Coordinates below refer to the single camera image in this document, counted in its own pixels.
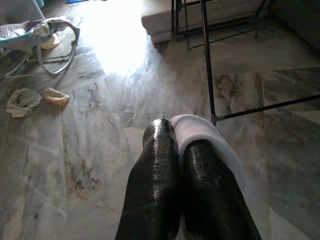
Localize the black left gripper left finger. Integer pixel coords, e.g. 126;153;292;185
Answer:
113;118;181;240

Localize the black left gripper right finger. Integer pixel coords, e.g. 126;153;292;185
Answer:
180;139;263;240

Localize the white shirt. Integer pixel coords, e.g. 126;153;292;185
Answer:
169;114;253;208

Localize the black metal clothes rack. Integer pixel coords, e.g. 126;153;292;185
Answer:
171;0;320;126

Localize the cream crumpled cloth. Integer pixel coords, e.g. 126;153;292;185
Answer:
42;87;70;105

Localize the white crumpled cloth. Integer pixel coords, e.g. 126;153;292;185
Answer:
6;88;42;118

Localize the white folded mattress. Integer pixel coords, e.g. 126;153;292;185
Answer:
141;0;271;45

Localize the grey baby bouncer seat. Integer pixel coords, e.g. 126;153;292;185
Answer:
0;16;81;81

